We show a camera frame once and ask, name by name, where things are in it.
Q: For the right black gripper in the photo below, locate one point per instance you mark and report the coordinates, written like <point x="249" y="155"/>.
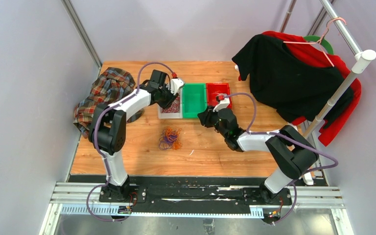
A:
<point x="206" y="116"/>

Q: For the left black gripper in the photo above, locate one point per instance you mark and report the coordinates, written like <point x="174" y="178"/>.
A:
<point x="172" y="97"/>

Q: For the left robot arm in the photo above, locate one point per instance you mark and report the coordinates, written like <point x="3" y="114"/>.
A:
<point x="108" y="128"/>

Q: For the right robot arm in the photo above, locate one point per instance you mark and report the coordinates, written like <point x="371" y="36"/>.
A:
<point x="293" y="154"/>

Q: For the white plastic bin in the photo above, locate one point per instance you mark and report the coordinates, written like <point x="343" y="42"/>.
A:
<point x="175" y="111"/>

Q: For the green plastic bin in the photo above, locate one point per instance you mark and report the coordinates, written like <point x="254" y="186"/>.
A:
<point x="194" y="99"/>

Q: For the red plastic bin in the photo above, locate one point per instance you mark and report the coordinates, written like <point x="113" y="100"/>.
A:
<point x="215" y="90"/>

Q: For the plaid flannel shirt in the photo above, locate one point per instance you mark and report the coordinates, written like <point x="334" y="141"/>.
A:
<point x="112" y="85"/>

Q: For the black shirt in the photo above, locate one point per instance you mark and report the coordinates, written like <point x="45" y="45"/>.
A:
<point x="295" y="80"/>

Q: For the green hanger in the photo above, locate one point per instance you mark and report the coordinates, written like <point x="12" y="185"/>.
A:
<point x="324" y="43"/>

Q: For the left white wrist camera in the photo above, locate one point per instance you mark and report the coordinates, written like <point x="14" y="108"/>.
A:
<point x="175" y="85"/>

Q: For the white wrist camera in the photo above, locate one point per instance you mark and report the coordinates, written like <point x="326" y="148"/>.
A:
<point x="175" y="85"/>
<point x="223" y="101"/>

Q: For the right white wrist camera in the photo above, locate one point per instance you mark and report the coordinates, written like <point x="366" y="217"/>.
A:
<point x="223" y="101"/>

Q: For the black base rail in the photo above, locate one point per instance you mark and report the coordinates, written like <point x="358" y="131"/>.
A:
<point x="196" y="195"/>

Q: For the pink wire hanger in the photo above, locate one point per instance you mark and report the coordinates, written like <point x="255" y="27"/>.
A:
<point x="319" y="40"/>

